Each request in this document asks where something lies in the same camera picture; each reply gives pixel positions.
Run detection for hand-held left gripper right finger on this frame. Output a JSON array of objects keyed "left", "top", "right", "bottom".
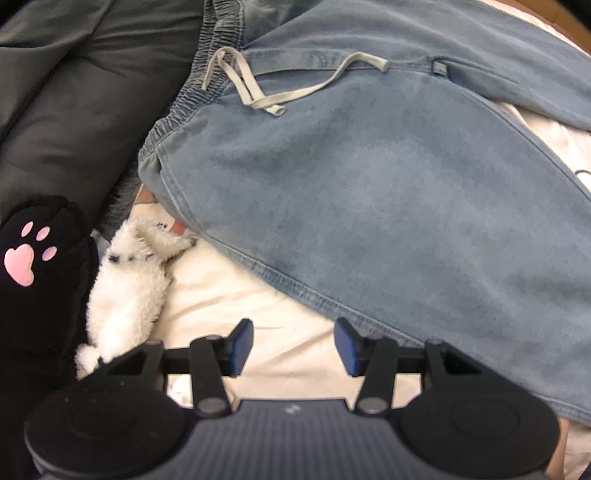
[{"left": 335, "top": 318, "right": 481, "bottom": 415}]

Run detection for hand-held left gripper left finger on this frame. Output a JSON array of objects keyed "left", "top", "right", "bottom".
[{"left": 106, "top": 318, "right": 254, "bottom": 416}]

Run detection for light blue denim pants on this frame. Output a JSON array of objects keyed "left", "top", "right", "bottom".
[{"left": 139, "top": 0, "right": 591, "bottom": 425}]

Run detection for cream bear print bed sheet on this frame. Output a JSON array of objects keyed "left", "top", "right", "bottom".
[{"left": 90, "top": 0, "right": 591, "bottom": 480}]

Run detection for white plush toy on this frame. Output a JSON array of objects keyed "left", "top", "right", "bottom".
[{"left": 76, "top": 217, "right": 199, "bottom": 380}]

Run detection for grey fuzzy blanket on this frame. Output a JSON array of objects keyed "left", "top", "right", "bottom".
[{"left": 99, "top": 161, "right": 145, "bottom": 241}]

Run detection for black plush with pink paw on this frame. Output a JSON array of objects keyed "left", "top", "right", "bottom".
[{"left": 0, "top": 195, "right": 100, "bottom": 480}]

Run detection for dark grey pillow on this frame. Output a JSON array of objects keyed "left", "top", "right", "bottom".
[{"left": 0, "top": 0, "right": 206, "bottom": 227}]

